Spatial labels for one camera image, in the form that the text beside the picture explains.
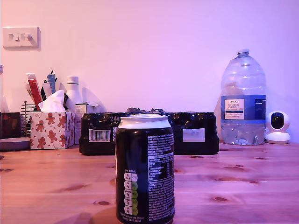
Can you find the grey plate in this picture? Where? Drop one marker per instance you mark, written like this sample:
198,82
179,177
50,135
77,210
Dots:
14,143

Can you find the small white round camera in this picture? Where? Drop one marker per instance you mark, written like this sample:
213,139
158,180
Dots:
278,130

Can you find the dark square box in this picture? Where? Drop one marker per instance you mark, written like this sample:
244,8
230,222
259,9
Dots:
10,124

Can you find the gingerbread print tissue box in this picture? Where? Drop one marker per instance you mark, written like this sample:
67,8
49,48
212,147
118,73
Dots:
51,133

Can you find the white tissue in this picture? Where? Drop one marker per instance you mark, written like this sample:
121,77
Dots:
53,101

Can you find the black and white sachet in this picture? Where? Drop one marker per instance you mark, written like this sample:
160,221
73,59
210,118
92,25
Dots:
46,91

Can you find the white light switch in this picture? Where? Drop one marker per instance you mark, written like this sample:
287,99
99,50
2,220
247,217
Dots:
21,38

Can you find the black Pepsi Max multipack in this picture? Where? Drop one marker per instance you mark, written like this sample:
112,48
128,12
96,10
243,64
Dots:
198,121

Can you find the large clear water bottle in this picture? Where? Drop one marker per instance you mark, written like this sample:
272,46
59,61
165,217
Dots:
243,121

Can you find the blue and white sachet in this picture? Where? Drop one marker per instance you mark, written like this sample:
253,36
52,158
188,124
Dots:
51,85

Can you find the small white carton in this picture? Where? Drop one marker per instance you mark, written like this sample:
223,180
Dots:
90,108

